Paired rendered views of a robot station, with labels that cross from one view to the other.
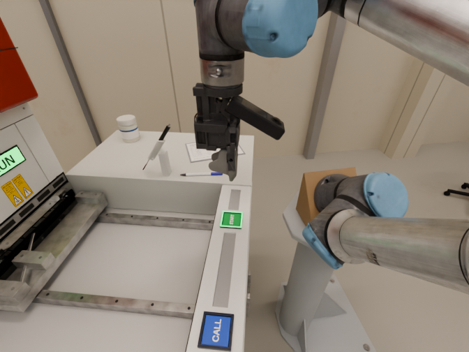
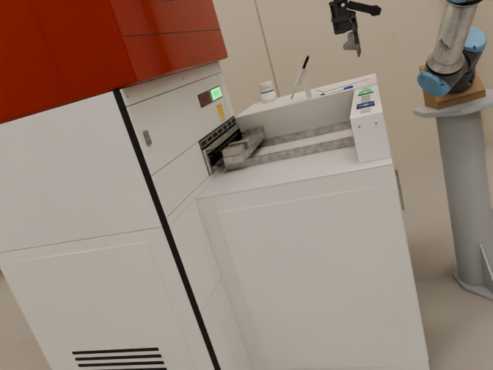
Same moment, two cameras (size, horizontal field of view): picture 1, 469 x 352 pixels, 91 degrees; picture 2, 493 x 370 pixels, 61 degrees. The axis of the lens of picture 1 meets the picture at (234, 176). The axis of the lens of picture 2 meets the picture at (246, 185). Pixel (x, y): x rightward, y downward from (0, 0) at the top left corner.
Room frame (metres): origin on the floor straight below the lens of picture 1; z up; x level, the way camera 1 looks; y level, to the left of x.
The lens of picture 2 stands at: (-1.22, 0.11, 1.21)
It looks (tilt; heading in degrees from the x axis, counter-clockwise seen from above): 17 degrees down; 15
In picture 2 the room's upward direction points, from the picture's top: 16 degrees counter-clockwise
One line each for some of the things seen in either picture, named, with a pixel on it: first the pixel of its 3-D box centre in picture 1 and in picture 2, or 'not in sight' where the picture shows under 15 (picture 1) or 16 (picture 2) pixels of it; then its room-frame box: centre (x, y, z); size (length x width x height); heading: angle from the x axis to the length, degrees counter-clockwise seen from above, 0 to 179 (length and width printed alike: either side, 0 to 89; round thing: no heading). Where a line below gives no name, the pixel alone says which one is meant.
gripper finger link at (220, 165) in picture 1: (222, 167); (351, 45); (0.41, 0.03, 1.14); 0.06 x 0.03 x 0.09; 85
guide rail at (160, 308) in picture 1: (101, 302); (287, 153); (0.27, 0.32, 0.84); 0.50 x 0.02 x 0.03; 85
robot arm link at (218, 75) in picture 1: (222, 72); not in sight; (0.42, 0.02, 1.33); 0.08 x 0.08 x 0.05
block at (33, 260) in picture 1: (33, 260); (239, 144); (0.35, 0.51, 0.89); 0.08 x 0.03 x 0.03; 85
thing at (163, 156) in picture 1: (158, 156); (302, 84); (0.63, 0.24, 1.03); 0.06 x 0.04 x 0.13; 85
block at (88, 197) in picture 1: (90, 197); (254, 130); (0.59, 0.49, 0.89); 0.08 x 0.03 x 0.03; 85
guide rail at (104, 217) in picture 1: (145, 220); (298, 135); (0.54, 0.30, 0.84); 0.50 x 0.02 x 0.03; 85
